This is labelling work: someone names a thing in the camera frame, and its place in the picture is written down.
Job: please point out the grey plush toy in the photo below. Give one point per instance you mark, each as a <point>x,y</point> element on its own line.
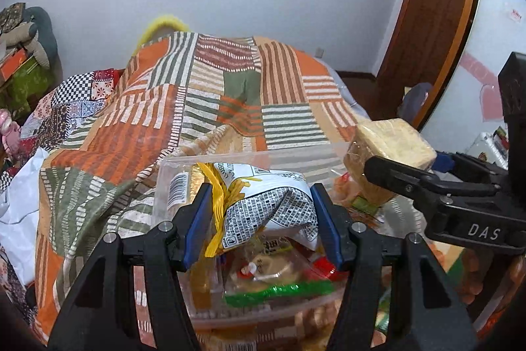
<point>37,34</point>

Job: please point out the white wall socket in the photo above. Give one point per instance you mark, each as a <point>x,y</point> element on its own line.
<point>319,52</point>

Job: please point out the green-edged round cake packet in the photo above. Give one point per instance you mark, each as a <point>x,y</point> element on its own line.
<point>271,277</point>

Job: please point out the white yellow snack bag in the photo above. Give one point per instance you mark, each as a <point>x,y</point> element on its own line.
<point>267,207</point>

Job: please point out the brown wooden door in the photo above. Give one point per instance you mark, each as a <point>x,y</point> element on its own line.
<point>435,14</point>

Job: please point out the brown patterned cloth bag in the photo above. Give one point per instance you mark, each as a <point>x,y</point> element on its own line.
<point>11,16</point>

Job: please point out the toast bread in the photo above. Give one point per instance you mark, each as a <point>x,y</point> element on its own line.
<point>390,141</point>

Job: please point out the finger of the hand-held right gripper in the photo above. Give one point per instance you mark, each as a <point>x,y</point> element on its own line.
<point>398,176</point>
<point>472,172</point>

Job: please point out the yellow fuzzy hoop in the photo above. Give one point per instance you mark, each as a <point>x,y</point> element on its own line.
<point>162,24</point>

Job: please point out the checkered patchwork quilt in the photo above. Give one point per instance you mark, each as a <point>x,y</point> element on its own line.
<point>70,96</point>

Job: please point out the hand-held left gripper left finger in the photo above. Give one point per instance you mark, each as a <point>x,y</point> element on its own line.
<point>199,223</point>

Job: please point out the pink bunny toy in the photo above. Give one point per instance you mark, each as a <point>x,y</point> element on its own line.
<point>8,131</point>

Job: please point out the grey blue bag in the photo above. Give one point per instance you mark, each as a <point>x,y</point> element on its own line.
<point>416,102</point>

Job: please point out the red snack packet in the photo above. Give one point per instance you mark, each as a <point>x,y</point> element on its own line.
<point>328,266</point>

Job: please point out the clear plastic container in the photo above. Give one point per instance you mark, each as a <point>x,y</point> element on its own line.
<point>172,186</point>

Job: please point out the orange striped patchwork blanket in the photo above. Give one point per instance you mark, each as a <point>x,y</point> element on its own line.
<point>205,100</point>

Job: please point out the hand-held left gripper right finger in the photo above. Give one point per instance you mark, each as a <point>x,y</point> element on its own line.
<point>324,223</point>

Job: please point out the white cloth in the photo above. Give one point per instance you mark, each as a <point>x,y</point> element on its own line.
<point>20,203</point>

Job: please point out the green patterned bag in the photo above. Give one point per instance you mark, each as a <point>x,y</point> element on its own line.
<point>28,88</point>

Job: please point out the orange cardboard box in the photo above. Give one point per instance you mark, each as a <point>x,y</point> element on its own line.
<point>12,65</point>

